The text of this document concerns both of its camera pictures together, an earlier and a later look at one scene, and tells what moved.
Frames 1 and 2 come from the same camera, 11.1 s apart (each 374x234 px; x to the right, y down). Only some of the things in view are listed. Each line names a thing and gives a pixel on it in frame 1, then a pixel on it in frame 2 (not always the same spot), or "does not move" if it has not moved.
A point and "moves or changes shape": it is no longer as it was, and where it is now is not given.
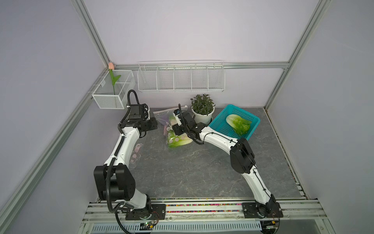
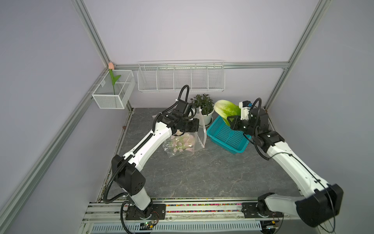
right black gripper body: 178,129 to 244,126
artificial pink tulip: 111,67 does not move
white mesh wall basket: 114,89 does not move
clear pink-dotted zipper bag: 166,118 moves or changes shape
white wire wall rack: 181,76 does not move
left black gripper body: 150,125 to 190,126
